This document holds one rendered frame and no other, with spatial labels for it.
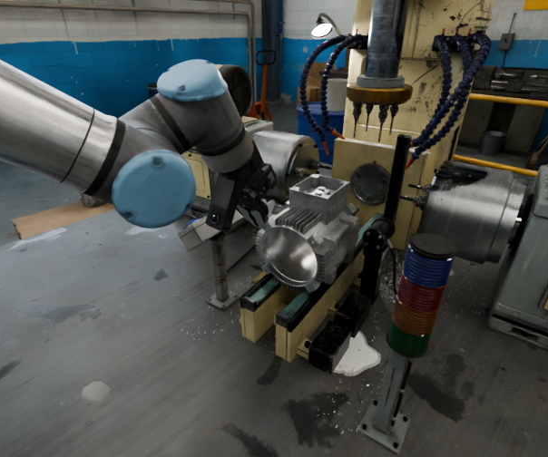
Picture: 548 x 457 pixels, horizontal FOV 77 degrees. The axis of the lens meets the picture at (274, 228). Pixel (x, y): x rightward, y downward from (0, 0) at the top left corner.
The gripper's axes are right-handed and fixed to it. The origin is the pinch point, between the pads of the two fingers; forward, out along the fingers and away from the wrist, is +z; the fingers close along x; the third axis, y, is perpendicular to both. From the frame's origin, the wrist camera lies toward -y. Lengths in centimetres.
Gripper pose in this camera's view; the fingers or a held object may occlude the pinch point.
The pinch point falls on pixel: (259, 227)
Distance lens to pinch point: 77.3
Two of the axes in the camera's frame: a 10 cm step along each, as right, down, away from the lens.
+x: -8.2, -2.8, 4.9
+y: 4.9, -7.9, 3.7
